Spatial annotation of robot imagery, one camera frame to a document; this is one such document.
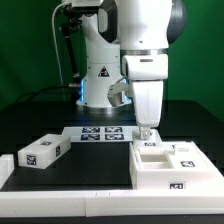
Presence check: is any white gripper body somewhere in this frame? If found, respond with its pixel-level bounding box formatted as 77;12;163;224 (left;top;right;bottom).
122;54;168;129

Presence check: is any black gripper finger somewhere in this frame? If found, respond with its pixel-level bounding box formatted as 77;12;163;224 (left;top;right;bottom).
139;127;151;140

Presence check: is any white cabinet body frame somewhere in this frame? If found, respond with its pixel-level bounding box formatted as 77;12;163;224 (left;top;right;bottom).
129;142;218;190

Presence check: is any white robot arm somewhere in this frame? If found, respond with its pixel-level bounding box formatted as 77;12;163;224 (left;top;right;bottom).
62;0;186;139

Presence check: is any white cabinet top block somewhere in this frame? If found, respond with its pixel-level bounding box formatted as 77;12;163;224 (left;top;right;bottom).
18;134;71;169

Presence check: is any white fiducial marker sheet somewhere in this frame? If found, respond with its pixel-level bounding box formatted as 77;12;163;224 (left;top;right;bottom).
62;126;137;142

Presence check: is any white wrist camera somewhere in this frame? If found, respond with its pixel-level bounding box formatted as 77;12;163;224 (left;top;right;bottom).
107;79;133;107

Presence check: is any white table border rail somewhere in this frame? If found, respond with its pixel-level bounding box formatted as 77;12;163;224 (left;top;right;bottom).
0;168;224;218

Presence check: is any white hanging cable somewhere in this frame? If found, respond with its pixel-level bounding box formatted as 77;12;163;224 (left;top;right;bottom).
50;2;72;102

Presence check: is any black cable on table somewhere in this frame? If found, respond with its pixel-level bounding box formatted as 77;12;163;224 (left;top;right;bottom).
15;83;83;103

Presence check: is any white left corner rail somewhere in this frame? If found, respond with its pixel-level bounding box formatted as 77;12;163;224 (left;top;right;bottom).
0;154;14;189

